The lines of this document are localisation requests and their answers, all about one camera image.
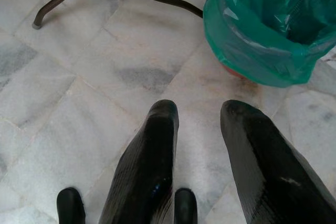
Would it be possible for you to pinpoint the green plastic bin bag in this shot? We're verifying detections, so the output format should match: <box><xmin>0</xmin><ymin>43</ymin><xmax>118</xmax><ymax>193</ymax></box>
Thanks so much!
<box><xmin>203</xmin><ymin>0</ymin><xmax>336</xmax><ymax>89</ymax></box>

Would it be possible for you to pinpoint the black robot left foot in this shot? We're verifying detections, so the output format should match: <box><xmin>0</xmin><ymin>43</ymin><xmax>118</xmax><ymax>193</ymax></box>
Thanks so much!
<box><xmin>56</xmin><ymin>187</ymin><xmax>86</xmax><ymax>224</ymax></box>

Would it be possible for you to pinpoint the black robot foot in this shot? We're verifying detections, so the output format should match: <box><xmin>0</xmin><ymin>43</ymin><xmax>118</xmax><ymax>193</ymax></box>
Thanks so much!
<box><xmin>56</xmin><ymin>187</ymin><xmax>86</xmax><ymax>224</ymax></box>
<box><xmin>173</xmin><ymin>187</ymin><xmax>198</xmax><ymax>224</ymax></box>

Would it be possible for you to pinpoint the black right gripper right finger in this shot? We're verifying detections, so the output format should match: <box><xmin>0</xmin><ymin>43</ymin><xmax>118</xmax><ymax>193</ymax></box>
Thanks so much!
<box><xmin>219</xmin><ymin>99</ymin><xmax>336</xmax><ymax>224</ymax></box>

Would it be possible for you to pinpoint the black robot right foot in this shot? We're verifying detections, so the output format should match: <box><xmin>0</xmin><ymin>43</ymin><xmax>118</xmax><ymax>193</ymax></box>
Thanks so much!
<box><xmin>173</xmin><ymin>187</ymin><xmax>198</xmax><ymax>224</ymax></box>

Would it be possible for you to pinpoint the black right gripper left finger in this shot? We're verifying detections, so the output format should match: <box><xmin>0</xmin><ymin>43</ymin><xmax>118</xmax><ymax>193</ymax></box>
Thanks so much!
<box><xmin>98</xmin><ymin>99</ymin><xmax>180</xmax><ymax>224</ymax></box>

